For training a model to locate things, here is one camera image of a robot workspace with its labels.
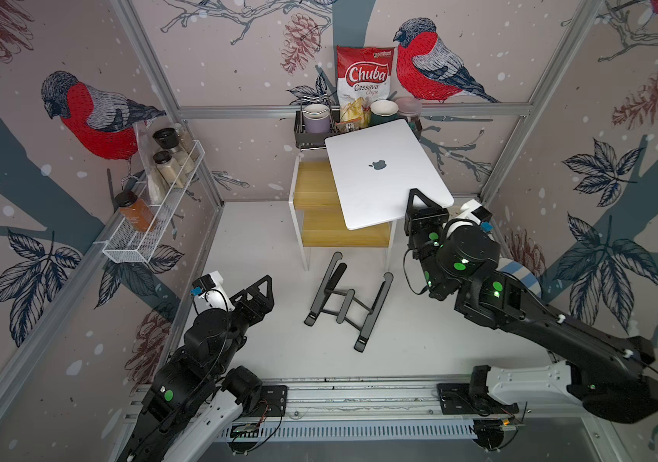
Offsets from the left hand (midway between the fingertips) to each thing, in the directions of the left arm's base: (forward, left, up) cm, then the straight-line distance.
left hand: (266, 278), depth 65 cm
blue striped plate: (+21, -78, -29) cm, 86 cm away
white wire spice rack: (+8, +31, +6) cm, 33 cm away
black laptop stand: (+8, -14, -29) cm, 33 cm away
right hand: (+9, -30, +20) cm, 37 cm away
